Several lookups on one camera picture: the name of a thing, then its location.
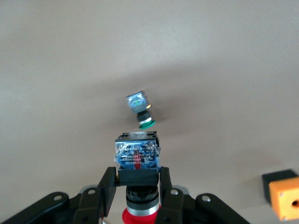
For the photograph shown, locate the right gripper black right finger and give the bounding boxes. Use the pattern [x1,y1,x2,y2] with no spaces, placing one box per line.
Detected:
[155,167,252,224]

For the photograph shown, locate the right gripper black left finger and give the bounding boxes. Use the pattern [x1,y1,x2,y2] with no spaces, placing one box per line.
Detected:
[0,167,117,224]

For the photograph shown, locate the red push button switch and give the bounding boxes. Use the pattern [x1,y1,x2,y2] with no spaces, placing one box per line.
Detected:
[113,131,162,224]

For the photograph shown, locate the orange block with hole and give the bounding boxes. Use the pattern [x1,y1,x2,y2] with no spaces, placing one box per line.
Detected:
[261,169,299,222]

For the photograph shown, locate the green push button switch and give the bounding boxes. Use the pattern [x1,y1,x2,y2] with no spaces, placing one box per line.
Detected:
[125,91,157,130]

